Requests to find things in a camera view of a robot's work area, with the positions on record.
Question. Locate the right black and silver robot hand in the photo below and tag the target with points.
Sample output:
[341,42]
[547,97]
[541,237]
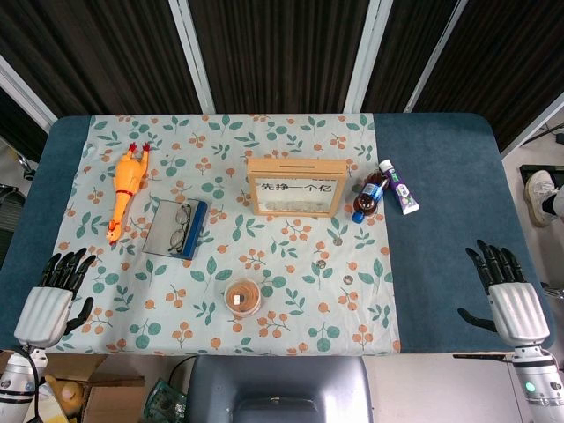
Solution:
[520,313]

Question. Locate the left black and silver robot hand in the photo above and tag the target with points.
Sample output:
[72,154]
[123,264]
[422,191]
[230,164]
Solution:
[42,317]

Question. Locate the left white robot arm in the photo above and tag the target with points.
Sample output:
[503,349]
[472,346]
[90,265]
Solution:
[13,383]

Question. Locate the pile of silver coins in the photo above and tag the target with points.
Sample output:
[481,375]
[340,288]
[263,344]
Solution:
[295,206]

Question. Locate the yellow plush toy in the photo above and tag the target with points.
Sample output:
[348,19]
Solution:
[64,394]

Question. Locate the brown cardboard box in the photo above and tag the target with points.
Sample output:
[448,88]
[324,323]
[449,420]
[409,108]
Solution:
[116,396]

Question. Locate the grey office chair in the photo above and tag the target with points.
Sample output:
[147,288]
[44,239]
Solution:
[9,207]

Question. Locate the person's lower leg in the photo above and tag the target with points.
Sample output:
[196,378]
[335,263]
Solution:
[556,202]

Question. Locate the white sneaker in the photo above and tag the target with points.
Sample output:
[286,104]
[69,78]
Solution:
[537,194]

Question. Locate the black flat floor device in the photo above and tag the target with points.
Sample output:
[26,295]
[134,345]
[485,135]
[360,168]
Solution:
[526,167]

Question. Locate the green plastic packet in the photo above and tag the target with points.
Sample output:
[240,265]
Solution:
[165,403]

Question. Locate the yellow rubber chicken toy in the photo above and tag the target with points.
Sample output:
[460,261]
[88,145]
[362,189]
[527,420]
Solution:
[128,176]

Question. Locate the purple and white toothpaste tube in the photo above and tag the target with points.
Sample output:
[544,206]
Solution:
[403,191]

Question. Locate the black rimmed eyeglasses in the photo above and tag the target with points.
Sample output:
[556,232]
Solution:
[181,216]

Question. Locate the open blue glasses case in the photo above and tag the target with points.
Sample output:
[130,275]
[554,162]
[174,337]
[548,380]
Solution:
[198,224]

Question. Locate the dark ribbed partition panel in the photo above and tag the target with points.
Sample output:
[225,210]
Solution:
[17,132]
[506,53]
[282,53]
[405,44]
[97,53]

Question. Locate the small cola bottle blue label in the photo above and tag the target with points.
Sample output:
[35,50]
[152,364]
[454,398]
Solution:
[369,196]

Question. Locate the floral leaf print tablecloth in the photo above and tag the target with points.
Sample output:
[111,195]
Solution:
[220,238]

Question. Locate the clear jar of rubber bands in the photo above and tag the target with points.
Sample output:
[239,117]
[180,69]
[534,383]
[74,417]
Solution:
[242,297]

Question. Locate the grey robot torso housing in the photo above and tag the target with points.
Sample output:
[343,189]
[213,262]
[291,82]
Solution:
[282,379]

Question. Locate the chrome metal frame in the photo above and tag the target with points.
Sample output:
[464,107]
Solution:
[26,167]

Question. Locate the white partition frame post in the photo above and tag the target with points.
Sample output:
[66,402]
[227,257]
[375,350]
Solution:
[434,55]
[535,125]
[365,57]
[26,94]
[191,57]

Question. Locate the wooden framed money box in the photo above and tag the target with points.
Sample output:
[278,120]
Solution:
[295,166]

